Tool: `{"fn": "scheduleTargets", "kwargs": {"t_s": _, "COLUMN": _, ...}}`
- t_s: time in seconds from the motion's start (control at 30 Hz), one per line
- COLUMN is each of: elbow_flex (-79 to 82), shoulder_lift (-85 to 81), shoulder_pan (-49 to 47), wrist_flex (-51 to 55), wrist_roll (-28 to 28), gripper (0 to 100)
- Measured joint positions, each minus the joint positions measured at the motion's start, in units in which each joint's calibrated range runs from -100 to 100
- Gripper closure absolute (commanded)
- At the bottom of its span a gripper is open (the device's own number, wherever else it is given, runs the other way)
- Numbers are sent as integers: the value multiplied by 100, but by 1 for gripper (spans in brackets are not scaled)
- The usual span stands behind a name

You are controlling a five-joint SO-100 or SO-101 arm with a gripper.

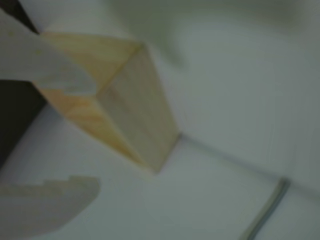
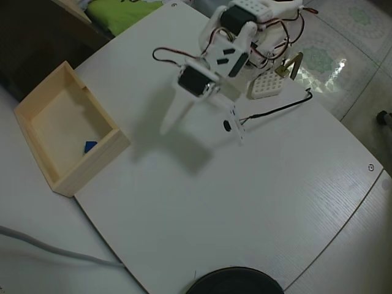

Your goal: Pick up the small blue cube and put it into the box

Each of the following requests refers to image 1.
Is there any light wooden box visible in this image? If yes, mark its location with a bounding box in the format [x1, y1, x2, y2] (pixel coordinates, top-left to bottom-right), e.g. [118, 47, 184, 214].
[39, 31, 183, 180]

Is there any thick gray cable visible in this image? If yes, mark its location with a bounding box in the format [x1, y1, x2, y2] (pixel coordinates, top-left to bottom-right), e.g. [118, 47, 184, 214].
[239, 176, 292, 240]

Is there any white wooden board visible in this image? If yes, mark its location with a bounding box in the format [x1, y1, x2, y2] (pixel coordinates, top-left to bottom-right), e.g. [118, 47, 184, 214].
[42, 0, 320, 198]

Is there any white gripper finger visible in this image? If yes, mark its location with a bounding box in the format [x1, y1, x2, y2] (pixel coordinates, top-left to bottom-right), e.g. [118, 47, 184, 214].
[0, 175, 101, 240]
[0, 9, 98, 96]

